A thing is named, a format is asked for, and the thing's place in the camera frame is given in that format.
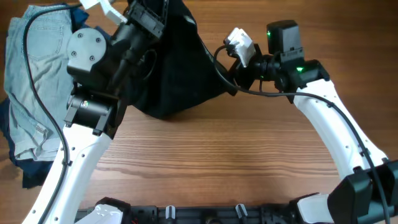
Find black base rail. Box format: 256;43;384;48
121;203;301;224

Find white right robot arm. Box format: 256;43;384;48
224;20;397;223

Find navy blue garment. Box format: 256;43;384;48
0;2;91;189

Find black shorts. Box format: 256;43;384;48
127;0;228;119

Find light blue denim shorts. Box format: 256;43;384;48
3;4;77;162

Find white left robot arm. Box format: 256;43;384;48
24;1;169;223

